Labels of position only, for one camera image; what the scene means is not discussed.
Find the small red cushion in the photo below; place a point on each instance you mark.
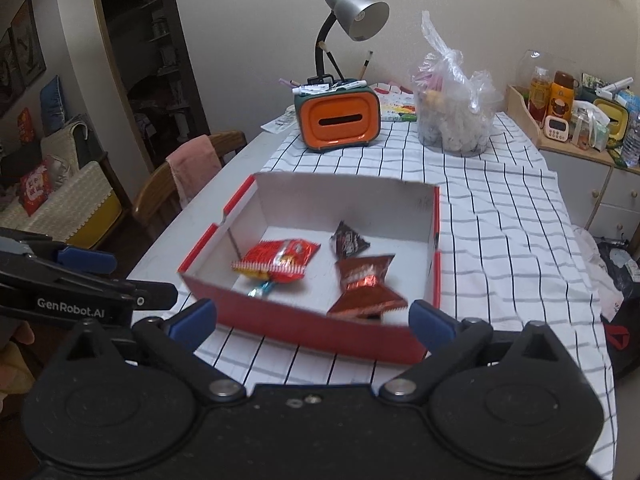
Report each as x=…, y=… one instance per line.
x=26, y=125

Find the white checked tablecloth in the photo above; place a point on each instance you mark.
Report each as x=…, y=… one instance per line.
x=500, y=260

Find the clear plastic bag of snacks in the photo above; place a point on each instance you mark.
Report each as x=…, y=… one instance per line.
x=455, y=110

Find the white tube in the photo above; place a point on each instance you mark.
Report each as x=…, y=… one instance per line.
x=615, y=87

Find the wooden desktop tray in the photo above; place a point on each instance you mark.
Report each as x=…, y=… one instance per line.
x=520, y=110

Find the white marker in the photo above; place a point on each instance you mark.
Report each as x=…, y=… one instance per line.
x=330, y=86

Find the dark wall picture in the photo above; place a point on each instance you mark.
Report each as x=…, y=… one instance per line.
x=10, y=70
x=29, y=42

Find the pink pen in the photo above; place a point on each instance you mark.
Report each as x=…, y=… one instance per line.
x=289, y=82

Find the orange thermos bottle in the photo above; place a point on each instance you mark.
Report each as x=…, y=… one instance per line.
x=561, y=97

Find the colourful booklet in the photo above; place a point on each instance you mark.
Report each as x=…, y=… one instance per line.
x=395, y=105

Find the dark bookshelf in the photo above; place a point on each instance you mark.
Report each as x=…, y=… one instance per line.
x=150, y=60

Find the dark brown candy packet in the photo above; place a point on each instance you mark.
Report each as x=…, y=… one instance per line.
x=347, y=242

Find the silver desk lamp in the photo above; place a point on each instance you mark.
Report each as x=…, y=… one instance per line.
x=360, y=15

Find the white cloth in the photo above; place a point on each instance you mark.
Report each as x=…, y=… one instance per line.
x=597, y=270

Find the clear plastic jar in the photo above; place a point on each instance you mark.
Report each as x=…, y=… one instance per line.
x=580, y=130

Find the blue cushion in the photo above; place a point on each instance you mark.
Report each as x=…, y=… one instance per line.
x=52, y=105

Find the paper sheet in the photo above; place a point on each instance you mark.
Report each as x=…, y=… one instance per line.
x=280, y=120

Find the pink towel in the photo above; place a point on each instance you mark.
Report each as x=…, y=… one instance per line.
x=195, y=170

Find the large red snack packet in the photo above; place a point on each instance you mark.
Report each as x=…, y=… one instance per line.
x=277, y=257

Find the red cardboard box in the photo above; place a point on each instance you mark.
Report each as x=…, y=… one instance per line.
x=300, y=330

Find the red-brown snack packet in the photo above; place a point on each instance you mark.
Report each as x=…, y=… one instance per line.
x=367, y=280

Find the red printed cushion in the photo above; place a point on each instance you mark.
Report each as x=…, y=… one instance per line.
x=35, y=187

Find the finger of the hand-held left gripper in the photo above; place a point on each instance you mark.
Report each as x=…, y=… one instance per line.
x=157, y=296
x=85, y=259

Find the juice bottle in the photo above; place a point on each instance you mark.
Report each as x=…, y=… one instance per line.
x=539, y=97

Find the black bag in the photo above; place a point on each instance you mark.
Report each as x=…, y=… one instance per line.
x=622, y=270

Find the person's left hand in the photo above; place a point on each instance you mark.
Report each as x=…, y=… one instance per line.
x=12, y=375

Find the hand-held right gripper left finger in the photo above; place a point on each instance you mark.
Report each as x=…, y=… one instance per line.
x=192, y=320

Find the white kitchen timer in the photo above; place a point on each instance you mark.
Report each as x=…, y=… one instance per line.
x=556, y=128

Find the red cloth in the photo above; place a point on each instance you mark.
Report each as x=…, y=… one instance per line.
x=617, y=336

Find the wooden chair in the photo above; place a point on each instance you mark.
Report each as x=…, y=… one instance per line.
x=155, y=195

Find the yellow bench white cushion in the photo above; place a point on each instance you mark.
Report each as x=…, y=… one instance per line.
x=75, y=205

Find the orange green desk organizer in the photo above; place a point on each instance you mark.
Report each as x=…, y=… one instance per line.
x=340, y=120

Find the paint brush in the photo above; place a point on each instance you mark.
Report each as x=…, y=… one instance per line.
x=366, y=65
x=330, y=60

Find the clear water bottle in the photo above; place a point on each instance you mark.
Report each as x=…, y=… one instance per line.
x=632, y=140

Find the woven beige cushion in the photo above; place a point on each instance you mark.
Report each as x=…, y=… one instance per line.
x=67, y=142

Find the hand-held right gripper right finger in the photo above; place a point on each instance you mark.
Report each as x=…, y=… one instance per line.
x=430, y=320

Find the white cabinet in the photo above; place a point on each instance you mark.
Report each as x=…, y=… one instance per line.
x=575, y=185

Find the large glass jar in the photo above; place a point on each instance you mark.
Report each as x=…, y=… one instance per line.
x=525, y=67

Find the yellow tissue box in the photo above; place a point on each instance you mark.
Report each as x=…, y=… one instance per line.
x=612, y=120

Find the small candy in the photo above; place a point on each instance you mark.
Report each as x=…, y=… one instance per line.
x=262, y=289

